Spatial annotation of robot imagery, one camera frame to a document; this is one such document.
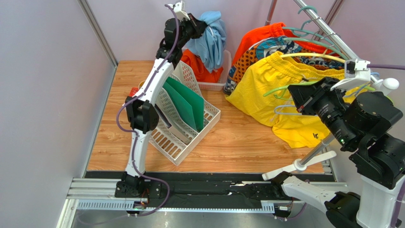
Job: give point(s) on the metal clothes rack rail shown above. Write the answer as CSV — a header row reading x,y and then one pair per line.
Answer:
x,y
385,86

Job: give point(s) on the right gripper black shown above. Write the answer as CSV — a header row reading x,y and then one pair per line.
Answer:
x,y
304,97

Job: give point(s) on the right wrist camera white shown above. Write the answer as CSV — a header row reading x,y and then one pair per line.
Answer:
x,y
357,73

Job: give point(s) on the teal hanger front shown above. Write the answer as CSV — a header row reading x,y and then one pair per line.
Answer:
x,y
331,47

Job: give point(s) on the yellow hanger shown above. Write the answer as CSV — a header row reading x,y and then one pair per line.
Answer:
x,y
313,55

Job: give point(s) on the orange shorts front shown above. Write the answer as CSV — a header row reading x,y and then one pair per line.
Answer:
x,y
199,69

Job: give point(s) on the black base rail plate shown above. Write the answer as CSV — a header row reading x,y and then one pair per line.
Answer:
x,y
158,185

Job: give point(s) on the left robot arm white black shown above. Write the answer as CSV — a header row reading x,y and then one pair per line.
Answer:
x,y
141,109

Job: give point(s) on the white perforated basket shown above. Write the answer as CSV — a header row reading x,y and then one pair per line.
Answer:
x,y
222,81

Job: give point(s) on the teal hanger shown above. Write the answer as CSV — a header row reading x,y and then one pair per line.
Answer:
x,y
331,47
301,32

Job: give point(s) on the orange shorts back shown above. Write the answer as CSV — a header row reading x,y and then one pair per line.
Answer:
x,y
274,30

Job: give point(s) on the green hanger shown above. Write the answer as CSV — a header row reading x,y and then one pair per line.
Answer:
x,y
279,92

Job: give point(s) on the patterned blue orange shorts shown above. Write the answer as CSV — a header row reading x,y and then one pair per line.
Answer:
x,y
267,47

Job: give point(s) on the light blue shorts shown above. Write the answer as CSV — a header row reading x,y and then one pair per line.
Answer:
x,y
211,45

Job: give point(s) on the small red object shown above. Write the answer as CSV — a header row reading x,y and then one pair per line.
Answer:
x,y
133,91

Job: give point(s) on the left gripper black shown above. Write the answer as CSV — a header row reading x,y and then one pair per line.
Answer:
x,y
198,26

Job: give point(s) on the yellow shorts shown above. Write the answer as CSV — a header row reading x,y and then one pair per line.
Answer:
x,y
262,94

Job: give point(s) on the white file organizer rack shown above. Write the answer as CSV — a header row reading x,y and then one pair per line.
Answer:
x,y
173,137

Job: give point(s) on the yellow cup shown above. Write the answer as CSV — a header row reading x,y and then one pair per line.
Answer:
x,y
141,84

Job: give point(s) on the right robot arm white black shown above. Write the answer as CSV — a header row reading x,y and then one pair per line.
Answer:
x,y
361,127

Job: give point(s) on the green folder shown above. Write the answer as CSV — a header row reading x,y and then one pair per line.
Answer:
x,y
188,104

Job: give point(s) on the teal hanger back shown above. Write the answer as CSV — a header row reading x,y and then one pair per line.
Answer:
x,y
301,32

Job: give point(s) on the light blue wire hanger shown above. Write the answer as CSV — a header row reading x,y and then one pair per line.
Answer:
x,y
286,109

